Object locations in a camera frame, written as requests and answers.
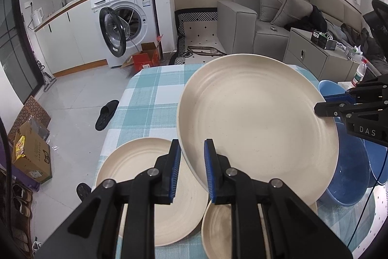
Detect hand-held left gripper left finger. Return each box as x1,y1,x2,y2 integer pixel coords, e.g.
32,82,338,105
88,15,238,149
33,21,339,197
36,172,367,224
35,139,182,259

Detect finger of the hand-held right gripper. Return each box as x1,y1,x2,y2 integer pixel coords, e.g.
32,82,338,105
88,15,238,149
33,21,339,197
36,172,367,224
326,74,385,102
314,101,385,119

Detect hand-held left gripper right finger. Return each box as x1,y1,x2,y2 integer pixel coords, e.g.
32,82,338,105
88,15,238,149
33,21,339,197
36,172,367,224
204,138,354,259

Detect light blue bowl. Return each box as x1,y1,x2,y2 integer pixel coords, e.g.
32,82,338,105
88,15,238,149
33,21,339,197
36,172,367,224
318,80,388,187

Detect beige plate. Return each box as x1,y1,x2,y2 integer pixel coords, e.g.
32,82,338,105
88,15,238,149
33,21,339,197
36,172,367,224
201,200,275,259
95,138,210,247
177,53,339,206

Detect dark blue bowl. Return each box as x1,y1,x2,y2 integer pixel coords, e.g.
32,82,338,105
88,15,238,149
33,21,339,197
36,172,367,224
317,121,379,206

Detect plastic water bottle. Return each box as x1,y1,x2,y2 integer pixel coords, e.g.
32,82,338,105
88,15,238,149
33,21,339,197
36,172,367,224
352,59,367,88

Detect dark jacket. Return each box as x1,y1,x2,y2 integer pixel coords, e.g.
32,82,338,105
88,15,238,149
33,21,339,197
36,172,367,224
339,22,388,74

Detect grey side cabinet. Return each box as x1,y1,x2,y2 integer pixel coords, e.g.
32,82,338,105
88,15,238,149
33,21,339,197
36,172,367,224
283,28,369,84

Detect black box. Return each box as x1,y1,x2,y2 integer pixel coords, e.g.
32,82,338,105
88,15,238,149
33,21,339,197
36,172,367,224
311,30,338,50

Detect teal checked tablecloth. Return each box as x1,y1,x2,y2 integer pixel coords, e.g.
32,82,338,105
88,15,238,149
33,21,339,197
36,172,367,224
97,63,388,259

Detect black clothing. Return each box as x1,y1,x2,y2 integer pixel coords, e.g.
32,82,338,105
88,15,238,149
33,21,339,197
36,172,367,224
291,6,329,35

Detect black slipper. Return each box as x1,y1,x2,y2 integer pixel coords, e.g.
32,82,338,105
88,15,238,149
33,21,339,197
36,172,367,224
76,183,92,203
95,100,120,131

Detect grey cushion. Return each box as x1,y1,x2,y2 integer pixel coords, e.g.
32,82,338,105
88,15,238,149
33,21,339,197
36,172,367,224
274,0,314,29
258,0,288,23

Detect open red cardboard box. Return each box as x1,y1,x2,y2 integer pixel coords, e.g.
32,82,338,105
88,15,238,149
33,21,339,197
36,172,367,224
121,34,164,70

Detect grey sofa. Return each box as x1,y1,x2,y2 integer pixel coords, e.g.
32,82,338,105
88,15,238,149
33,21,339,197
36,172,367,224
217,0,388,71

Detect open brown cardboard box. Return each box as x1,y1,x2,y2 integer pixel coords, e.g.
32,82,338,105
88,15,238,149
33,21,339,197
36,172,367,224
12,121,53,185

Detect shoe rack with shoes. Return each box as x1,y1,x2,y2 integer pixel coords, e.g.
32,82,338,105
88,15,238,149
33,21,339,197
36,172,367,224
10,183,34,220

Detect white washing machine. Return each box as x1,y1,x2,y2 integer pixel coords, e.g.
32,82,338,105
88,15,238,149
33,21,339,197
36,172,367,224
90,0,161,68

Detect patterned brown cardboard box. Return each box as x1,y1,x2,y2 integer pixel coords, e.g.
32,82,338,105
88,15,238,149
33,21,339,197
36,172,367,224
8,95,51,141

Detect floor mop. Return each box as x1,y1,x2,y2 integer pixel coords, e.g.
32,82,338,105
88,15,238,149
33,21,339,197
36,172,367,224
36,60,58,92

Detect white base kitchen cabinets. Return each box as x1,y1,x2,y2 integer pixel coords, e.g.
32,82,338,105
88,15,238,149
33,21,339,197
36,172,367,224
33,0,110,77

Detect wooden shoe rack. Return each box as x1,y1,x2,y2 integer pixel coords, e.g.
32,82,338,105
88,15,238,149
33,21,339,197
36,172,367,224
0,168,35,247

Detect black framed glass door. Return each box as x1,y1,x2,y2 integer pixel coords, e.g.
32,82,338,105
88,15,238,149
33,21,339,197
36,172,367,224
0,0,40,105

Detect white electric kettle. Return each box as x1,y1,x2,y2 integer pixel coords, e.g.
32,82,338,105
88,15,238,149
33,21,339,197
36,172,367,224
31,8,44,27

